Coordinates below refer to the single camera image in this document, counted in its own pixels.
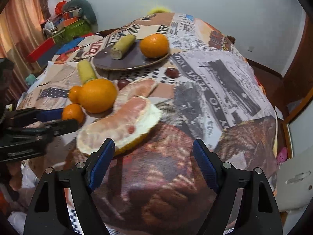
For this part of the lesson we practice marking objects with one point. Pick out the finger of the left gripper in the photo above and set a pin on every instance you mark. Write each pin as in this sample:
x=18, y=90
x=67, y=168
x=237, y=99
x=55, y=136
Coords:
x=51, y=128
x=32, y=115

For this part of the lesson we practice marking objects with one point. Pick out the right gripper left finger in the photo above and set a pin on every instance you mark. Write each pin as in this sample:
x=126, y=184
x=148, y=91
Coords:
x=48, y=212

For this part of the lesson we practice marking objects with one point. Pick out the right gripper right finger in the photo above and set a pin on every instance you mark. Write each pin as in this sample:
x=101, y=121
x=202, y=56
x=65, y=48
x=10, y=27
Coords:
x=258, y=213

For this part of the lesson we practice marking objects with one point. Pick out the small tangerine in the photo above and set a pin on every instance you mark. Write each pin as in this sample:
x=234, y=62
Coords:
x=74, y=94
x=73, y=111

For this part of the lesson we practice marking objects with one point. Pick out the large orange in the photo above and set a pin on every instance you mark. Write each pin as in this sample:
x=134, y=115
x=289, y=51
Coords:
x=154, y=46
x=97, y=96

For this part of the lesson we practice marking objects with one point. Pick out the sugarcane piece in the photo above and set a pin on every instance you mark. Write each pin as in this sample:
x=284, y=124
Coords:
x=86, y=71
x=122, y=46

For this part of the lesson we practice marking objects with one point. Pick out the large pomelo segment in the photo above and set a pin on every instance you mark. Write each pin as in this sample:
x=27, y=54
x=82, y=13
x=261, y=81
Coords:
x=126, y=127

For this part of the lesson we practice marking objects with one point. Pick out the smaller pomelo segment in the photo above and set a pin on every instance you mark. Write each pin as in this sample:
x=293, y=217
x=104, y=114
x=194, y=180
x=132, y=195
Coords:
x=140, y=87

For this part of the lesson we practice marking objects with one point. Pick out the pink slipper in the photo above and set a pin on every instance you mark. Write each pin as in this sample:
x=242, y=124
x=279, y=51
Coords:
x=282, y=156

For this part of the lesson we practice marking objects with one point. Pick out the red box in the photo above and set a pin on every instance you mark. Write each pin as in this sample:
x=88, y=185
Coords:
x=40, y=50

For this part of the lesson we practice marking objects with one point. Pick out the orange striped curtain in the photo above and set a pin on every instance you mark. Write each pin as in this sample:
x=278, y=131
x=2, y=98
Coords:
x=21, y=34

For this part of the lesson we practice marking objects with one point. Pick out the red jujube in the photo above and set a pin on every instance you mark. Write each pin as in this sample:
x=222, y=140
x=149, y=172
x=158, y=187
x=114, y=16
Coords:
x=122, y=83
x=172, y=73

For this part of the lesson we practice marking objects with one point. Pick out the blue patchwork quilt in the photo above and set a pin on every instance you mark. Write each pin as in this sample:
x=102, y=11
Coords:
x=71, y=51

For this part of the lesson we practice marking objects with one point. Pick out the green patterned box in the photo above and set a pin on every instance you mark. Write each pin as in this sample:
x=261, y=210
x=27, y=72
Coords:
x=78, y=29

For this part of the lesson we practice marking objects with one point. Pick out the dark purple plate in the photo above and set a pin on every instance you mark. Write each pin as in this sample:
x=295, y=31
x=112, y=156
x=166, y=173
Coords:
x=132, y=60

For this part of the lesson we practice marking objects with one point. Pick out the printed newspaper pattern blanket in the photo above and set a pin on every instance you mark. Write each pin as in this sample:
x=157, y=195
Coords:
x=157, y=187

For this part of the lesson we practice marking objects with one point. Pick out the grey neck pillow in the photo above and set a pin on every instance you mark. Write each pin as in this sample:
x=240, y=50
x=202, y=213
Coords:
x=80, y=9

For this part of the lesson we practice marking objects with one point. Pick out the wall socket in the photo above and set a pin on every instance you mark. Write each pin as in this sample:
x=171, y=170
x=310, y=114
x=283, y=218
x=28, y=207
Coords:
x=250, y=48

